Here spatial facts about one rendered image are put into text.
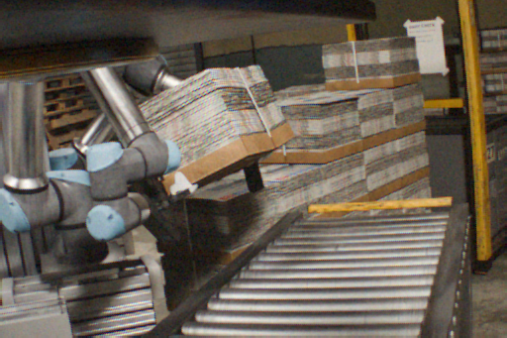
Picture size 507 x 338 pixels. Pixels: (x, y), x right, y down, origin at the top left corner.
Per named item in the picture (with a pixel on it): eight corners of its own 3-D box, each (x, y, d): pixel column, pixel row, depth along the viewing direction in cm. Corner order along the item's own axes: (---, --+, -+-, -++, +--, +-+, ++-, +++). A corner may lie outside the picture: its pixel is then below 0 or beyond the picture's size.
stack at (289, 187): (180, 396, 265) (146, 193, 254) (344, 301, 352) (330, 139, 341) (254, 420, 240) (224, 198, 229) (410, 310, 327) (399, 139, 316)
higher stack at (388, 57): (344, 301, 352) (318, 44, 335) (373, 282, 374) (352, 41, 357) (409, 310, 326) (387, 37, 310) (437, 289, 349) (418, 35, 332)
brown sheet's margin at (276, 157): (250, 162, 297) (249, 152, 296) (292, 150, 318) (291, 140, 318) (324, 163, 272) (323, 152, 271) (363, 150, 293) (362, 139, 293)
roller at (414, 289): (223, 305, 152) (220, 284, 152) (439, 303, 137) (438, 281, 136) (214, 313, 148) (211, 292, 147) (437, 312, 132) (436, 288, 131)
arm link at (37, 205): (64, 230, 172) (70, 14, 155) (15, 245, 162) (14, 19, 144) (40, 213, 180) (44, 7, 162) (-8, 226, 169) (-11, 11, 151)
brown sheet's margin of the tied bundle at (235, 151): (178, 195, 186) (171, 180, 187) (271, 149, 176) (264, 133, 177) (150, 204, 171) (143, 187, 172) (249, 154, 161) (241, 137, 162)
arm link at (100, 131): (45, 170, 232) (140, 43, 223) (59, 164, 247) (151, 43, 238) (70, 193, 232) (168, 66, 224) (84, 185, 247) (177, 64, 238)
